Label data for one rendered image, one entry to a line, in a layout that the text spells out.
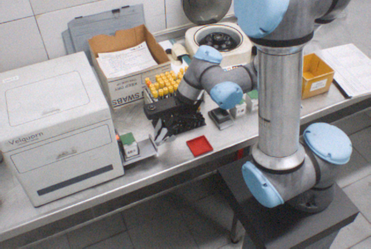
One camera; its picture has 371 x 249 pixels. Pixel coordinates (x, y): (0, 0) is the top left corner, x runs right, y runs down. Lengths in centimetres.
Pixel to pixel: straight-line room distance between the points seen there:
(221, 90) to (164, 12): 77
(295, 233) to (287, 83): 45
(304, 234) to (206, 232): 107
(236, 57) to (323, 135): 63
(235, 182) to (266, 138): 31
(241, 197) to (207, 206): 109
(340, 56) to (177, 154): 86
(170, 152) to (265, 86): 58
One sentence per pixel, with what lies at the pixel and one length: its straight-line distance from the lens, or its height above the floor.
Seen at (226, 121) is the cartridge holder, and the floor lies 89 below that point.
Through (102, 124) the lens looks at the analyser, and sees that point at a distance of 98.
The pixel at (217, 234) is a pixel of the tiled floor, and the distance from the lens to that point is 202.
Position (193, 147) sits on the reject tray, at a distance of 121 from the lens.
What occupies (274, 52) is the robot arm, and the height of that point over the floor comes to 144.
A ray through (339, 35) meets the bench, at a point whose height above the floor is 87.
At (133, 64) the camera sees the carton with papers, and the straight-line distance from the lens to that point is 146.
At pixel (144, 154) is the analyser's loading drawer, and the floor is 91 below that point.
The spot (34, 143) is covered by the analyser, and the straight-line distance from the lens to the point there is 97.
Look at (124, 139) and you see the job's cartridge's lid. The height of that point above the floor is 98.
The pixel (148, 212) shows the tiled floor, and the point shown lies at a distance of 210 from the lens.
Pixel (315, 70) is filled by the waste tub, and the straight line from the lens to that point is 153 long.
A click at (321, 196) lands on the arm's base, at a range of 101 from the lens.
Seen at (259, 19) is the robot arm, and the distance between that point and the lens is 61.
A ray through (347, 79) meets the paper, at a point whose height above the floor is 89.
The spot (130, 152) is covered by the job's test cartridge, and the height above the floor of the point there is 95.
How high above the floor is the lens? 181
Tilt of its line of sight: 44 degrees down
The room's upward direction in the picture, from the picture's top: 1 degrees counter-clockwise
